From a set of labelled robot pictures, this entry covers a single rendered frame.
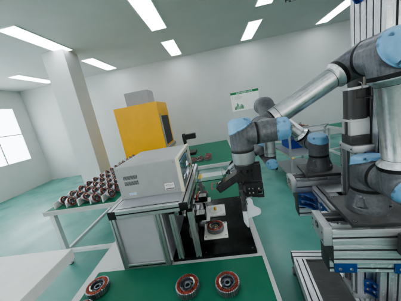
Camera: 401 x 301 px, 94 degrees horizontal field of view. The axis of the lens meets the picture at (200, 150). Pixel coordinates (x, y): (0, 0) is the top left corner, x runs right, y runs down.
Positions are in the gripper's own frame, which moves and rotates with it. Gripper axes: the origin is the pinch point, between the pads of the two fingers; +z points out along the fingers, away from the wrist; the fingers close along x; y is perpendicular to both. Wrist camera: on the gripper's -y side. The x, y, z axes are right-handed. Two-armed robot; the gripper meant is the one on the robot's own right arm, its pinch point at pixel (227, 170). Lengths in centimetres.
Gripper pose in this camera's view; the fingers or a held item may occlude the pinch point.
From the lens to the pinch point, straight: 151.7
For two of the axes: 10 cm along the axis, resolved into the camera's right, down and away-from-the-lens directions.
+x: 6.5, 7.5, 1.3
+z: -7.6, 6.2, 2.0
